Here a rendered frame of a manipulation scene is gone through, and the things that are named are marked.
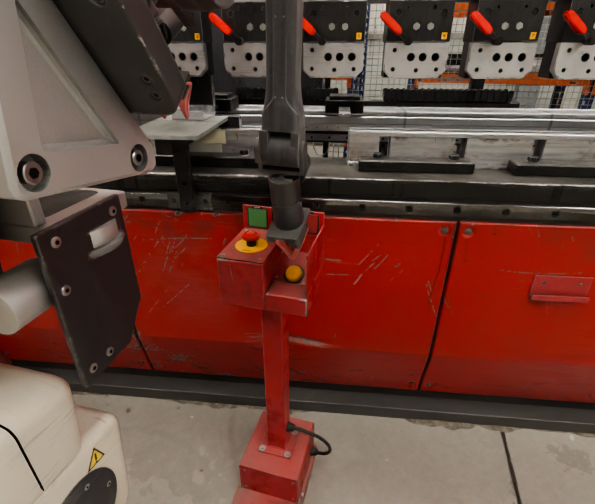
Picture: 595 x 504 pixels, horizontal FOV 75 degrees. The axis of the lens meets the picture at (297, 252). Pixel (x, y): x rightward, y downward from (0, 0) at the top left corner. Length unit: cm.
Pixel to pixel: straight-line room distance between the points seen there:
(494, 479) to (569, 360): 43
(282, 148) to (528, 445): 131
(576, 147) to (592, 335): 55
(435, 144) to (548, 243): 39
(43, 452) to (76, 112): 32
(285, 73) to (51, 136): 47
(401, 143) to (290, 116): 55
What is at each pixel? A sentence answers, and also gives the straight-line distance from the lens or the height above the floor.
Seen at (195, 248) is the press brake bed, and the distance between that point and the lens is 118.
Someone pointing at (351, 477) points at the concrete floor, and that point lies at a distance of 140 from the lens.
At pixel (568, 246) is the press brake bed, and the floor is 71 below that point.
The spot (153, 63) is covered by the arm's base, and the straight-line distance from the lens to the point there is 21.
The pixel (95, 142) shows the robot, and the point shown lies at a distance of 23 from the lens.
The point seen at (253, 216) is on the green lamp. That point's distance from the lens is 94.
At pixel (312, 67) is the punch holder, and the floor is 113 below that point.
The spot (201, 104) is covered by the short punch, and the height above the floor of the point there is 103.
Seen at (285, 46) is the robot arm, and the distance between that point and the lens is 64.
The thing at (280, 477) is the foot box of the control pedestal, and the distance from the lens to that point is 126.
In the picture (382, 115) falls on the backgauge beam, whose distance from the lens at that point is 138.
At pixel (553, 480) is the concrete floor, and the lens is 159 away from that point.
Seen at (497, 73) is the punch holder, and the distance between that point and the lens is 115.
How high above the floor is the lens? 117
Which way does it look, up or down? 28 degrees down
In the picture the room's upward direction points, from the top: straight up
